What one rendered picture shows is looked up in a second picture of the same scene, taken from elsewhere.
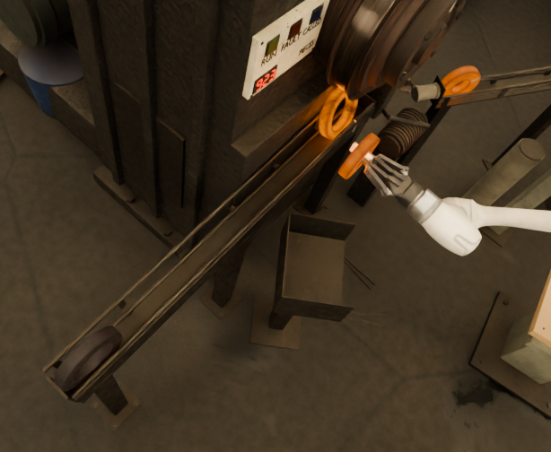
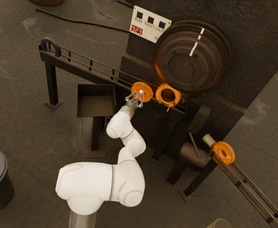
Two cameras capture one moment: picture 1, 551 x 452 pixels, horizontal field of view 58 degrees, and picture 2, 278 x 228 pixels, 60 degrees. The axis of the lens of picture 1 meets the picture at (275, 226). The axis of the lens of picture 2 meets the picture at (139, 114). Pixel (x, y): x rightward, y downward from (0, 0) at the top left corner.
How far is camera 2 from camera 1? 158 cm
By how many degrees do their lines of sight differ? 46
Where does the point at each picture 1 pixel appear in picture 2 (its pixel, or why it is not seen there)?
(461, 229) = (115, 120)
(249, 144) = (127, 56)
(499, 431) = not seen: outside the picture
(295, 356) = (79, 157)
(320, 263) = (101, 108)
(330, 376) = not seen: hidden behind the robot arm
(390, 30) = (167, 40)
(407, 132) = (191, 150)
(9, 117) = not seen: hidden behind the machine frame
